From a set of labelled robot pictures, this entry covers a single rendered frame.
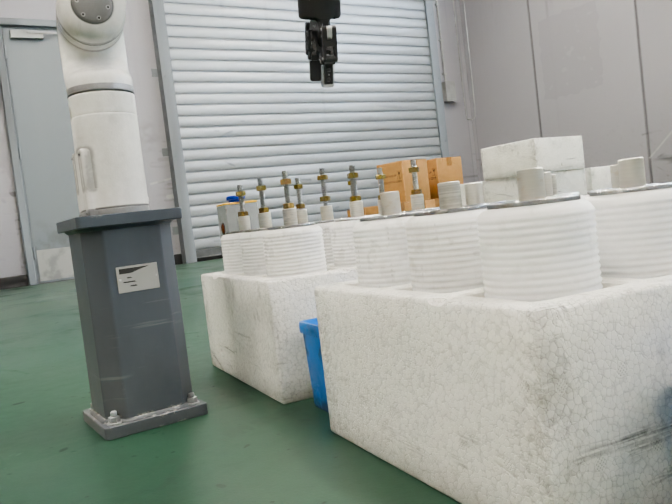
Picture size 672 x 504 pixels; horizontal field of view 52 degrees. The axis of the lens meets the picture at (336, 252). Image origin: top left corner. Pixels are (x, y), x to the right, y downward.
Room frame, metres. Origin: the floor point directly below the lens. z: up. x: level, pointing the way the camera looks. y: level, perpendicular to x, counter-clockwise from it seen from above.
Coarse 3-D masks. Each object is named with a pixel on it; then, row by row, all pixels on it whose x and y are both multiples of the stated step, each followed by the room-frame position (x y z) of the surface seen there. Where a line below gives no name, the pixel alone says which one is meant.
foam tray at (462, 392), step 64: (320, 320) 0.81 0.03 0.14; (384, 320) 0.67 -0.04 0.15; (448, 320) 0.57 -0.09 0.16; (512, 320) 0.49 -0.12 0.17; (576, 320) 0.49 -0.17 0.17; (640, 320) 0.51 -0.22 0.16; (384, 384) 0.68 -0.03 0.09; (448, 384) 0.58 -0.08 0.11; (512, 384) 0.50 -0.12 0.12; (576, 384) 0.48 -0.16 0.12; (640, 384) 0.51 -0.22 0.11; (384, 448) 0.70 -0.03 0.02; (448, 448) 0.59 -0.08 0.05; (512, 448) 0.51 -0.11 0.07; (576, 448) 0.48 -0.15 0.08; (640, 448) 0.51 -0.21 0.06
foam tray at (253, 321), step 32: (224, 288) 1.18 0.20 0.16; (256, 288) 1.02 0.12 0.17; (288, 288) 0.98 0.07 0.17; (224, 320) 1.20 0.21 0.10; (256, 320) 1.04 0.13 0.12; (288, 320) 0.98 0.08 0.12; (224, 352) 1.23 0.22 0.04; (256, 352) 1.06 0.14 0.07; (288, 352) 0.98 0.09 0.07; (256, 384) 1.08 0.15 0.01; (288, 384) 0.98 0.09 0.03
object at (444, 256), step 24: (432, 216) 0.65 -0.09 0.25; (456, 216) 0.64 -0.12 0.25; (408, 240) 0.67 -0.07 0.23; (432, 240) 0.64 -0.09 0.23; (456, 240) 0.63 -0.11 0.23; (432, 264) 0.64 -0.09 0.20; (456, 264) 0.63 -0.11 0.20; (480, 264) 0.63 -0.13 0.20; (432, 288) 0.65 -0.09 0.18; (456, 288) 0.63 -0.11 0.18
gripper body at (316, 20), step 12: (300, 0) 1.20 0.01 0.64; (312, 0) 1.18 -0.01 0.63; (324, 0) 1.18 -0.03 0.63; (336, 0) 1.20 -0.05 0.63; (300, 12) 1.21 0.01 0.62; (312, 12) 1.19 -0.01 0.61; (324, 12) 1.19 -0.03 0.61; (336, 12) 1.20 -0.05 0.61; (312, 24) 1.24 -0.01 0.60; (324, 24) 1.20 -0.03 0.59
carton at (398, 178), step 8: (400, 160) 4.92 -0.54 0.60; (408, 160) 4.94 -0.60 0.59; (416, 160) 4.98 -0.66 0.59; (424, 160) 5.03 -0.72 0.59; (384, 168) 5.08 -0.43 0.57; (392, 168) 5.00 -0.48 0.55; (400, 168) 4.92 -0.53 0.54; (424, 168) 5.02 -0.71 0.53; (392, 176) 5.01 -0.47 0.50; (400, 176) 4.93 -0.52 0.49; (408, 176) 4.93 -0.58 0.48; (424, 176) 5.02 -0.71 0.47; (384, 184) 5.09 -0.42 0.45; (392, 184) 5.02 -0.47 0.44; (400, 184) 4.94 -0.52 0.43; (408, 184) 4.93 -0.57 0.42; (424, 184) 5.01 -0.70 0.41; (400, 192) 4.95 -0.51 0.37; (408, 192) 4.93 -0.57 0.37; (424, 192) 5.01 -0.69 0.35; (400, 200) 4.96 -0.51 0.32; (408, 200) 4.92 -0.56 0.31
